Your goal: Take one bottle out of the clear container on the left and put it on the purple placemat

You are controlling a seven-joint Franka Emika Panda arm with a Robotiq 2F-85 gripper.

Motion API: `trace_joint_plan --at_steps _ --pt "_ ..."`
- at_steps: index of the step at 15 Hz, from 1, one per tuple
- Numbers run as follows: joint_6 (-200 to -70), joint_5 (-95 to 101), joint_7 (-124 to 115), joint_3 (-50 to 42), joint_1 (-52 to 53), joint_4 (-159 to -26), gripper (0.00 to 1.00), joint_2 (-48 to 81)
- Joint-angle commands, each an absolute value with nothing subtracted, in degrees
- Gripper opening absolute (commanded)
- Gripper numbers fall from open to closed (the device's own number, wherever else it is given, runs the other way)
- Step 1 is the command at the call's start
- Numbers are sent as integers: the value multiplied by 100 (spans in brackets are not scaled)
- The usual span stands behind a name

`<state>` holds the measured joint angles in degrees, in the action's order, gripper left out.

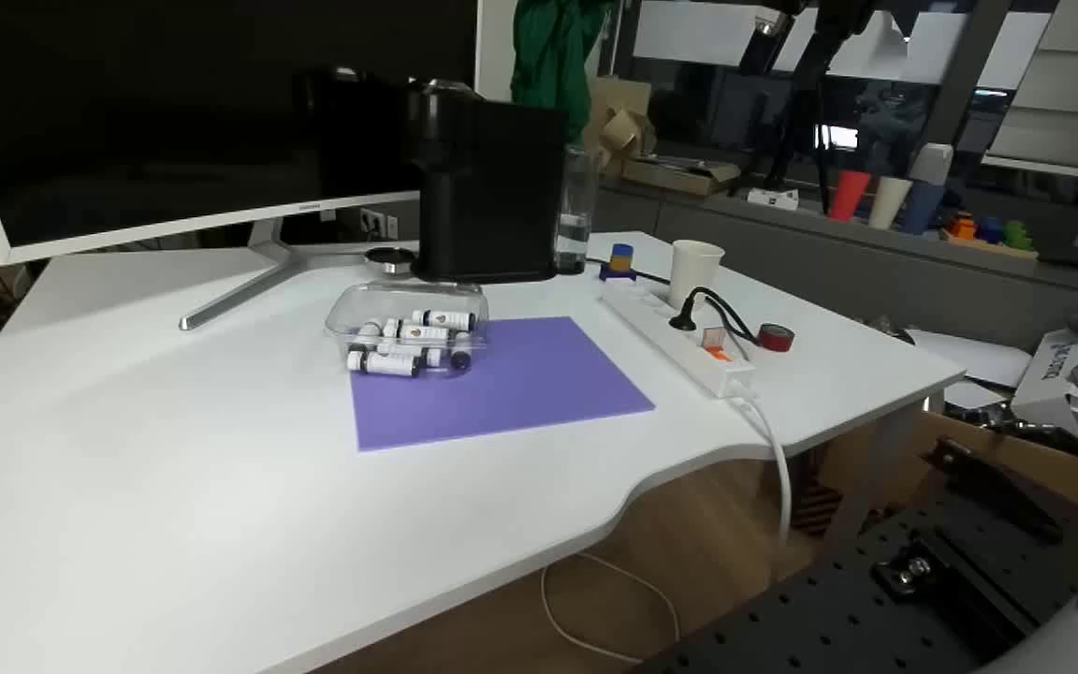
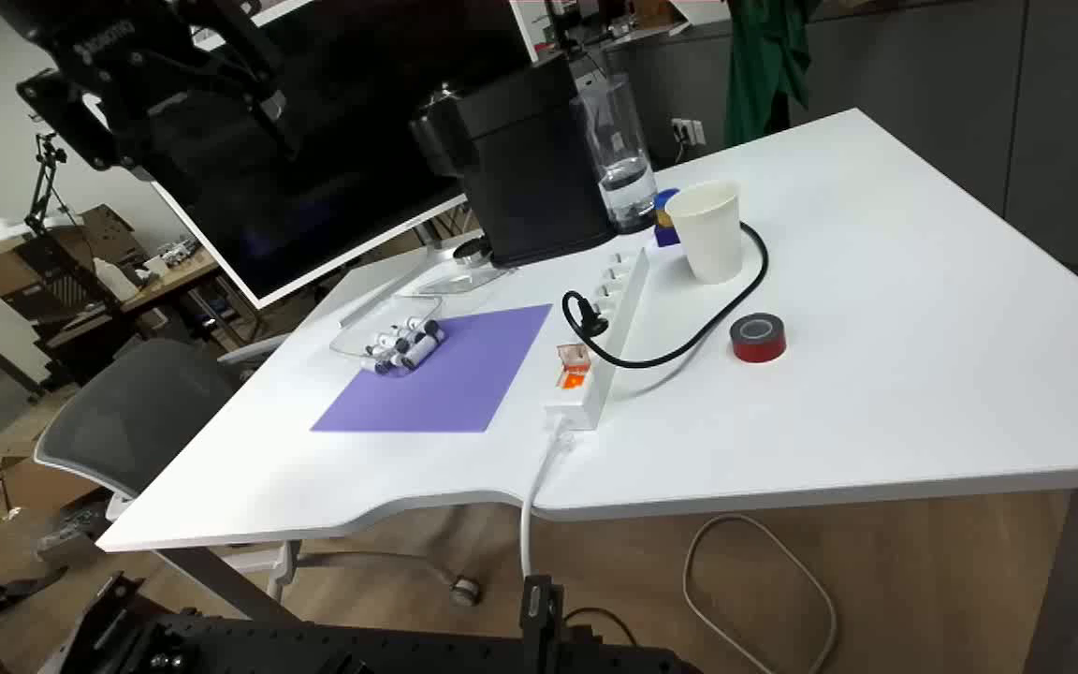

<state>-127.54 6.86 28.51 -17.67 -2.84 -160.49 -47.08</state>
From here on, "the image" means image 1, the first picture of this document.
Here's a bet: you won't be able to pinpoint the white bottle dark cap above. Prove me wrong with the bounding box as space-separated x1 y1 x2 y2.
345 350 426 383

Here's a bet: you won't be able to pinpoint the white framed computer monitor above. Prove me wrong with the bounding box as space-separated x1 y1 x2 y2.
0 0 484 268

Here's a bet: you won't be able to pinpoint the black plug with cable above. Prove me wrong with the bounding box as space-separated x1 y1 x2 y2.
666 283 762 350

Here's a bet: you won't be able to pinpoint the blue yellow small toy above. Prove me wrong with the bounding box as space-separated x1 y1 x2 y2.
602 238 638 282

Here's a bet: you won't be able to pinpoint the red plastic cup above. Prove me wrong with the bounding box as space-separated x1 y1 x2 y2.
823 164 874 227

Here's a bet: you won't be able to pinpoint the thin white cable loop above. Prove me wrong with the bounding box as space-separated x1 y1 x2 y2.
534 546 690 672

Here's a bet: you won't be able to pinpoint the white bottle blue band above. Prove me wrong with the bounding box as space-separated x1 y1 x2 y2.
378 322 457 352

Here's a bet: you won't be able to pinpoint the white window blinds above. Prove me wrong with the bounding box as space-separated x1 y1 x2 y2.
975 0 1078 190

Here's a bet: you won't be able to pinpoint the black coffee machine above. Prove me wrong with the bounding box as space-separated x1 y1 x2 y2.
404 80 571 283

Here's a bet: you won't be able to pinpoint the white plastic cup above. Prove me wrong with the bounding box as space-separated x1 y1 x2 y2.
864 172 915 237

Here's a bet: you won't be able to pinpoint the clear water bottle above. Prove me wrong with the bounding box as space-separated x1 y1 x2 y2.
554 140 602 273

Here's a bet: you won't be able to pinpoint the purple paper mat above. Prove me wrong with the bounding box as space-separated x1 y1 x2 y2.
348 312 660 458

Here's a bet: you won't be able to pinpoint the white power strip cable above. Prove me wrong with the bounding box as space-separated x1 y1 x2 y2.
727 377 802 544

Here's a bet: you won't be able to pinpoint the green small toy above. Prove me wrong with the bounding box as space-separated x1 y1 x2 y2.
1000 219 1040 253

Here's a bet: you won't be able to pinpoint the white power strip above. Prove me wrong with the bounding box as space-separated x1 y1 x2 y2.
593 282 761 402

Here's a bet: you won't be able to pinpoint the white paper cup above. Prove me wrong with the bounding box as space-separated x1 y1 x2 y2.
666 237 728 315

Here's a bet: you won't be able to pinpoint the green cloth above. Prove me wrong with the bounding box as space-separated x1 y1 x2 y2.
509 0 626 144

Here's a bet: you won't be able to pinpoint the blue plastic cup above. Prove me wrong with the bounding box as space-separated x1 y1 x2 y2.
894 140 959 238

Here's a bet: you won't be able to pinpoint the orange small toy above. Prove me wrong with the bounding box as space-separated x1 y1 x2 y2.
944 209 985 247

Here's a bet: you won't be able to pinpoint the black perforated breadboard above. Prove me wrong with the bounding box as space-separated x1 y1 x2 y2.
631 493 1078 674

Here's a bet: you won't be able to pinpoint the silver monitor stand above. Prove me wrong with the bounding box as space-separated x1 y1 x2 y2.
174 221 305 336

